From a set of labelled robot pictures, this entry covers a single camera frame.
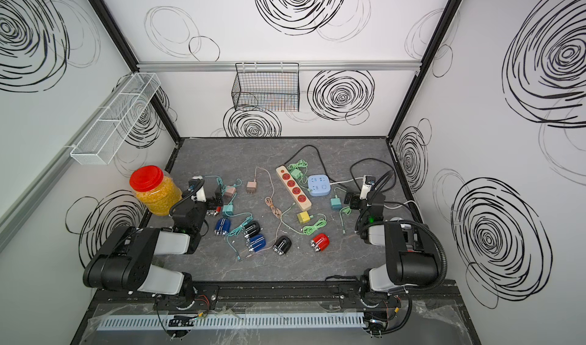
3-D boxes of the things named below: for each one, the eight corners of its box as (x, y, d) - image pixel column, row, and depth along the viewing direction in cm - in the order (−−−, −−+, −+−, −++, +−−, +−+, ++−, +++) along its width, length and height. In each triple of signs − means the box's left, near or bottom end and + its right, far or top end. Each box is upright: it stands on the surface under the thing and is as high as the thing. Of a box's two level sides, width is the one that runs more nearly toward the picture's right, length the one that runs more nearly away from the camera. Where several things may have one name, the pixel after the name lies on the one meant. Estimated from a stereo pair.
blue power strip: (308, 195, 100) (308, 192, 98) (307, 177, 107) (307, 174, 105) (330, 195, 100) (331, 192, 98) (328, 177, 107) (329, 174, 105)
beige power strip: (302, 212, 95) (303, 209, 93) (276, 171, 109) (275, 167, 107) (311, 208, 97) (311, 204, 94) (283, 167, 111) (283, 163, 108)
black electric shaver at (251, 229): (245, 239, 87) (244, 237, 85) (241, 229, 89) (240, 227, 88) (262, 231, 89) (261, 228, 87) (257, 221, 92) (257, 218, 90)
